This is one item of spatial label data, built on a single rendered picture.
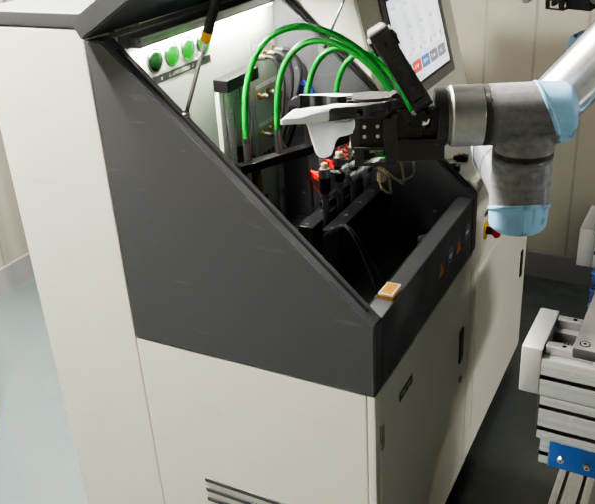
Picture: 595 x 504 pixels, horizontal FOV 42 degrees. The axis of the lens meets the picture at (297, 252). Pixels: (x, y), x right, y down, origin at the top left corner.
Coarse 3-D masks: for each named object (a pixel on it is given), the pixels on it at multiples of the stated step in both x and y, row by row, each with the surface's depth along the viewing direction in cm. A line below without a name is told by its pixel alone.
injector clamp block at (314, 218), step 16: (368, 192) 196; (384, 192) 199; (320, 208) 189; (336, 208) 189; (352, 208) 188; (368, 208) 191; (384, 208) 201; (304, 224) 181; (320, 224) 182; (336, 224) 180; (352, 224) 184; (368, 224) 193; (320, 240) 184; (336, 240) 177; (352, 240) 185; (368, 240) 195; (336, 256) 179; (352, 256) 192
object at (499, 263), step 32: (320, 0) 198; (352, 0) 194; (448, 0) 251; (352, 32) 197; (448, 32) 249; (480, 192) 202; (480, 224) 208; (480, 256) 214; (512, 256) 255; (480, 288) 219; (512, 288) 264; (480, 320) 226; (512, 320) 273; (480, 352) 233; (512, 352) 285; (480, 384) 241; (480, 416) 250
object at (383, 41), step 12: (384, 24) 92; (372, 36) 92; (384, 36) 92; (396, 36) 93; (372, 48) 93; (384, 48) 92; (396, 48) 92; (384, 60) 93; (396, 60) 93; (396, 72) 93; (408, 72) 93; (408, 84) 93; (420, 84) 93; (408, 96) 94; (420, 96) 94; (420, 108) 94
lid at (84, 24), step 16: (96, 0) 140; (112, 0) 138; (128, 0) 137; (144, 0) 142; (160, 0) 150; (176, 0) 158; (192, 0) 168; (208, 0) 178; (80, 16) 143; (96, 16) 141; (112, 16) 141; (128, 16) 148; (144, 16) 156; (80, 32) 145; (96, 32) 146; (112, 32) 153
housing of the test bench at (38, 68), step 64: (64, 0) 162; (0, 64) 160; (64, 64) 152; (0, 128) 169; (64, 128) 160; (64, 192) 168; (64, 256) 176; (64, 320) 186; (128, 320) 176; (64, 384) 197; (128, 384) 185; (128, 448) 196
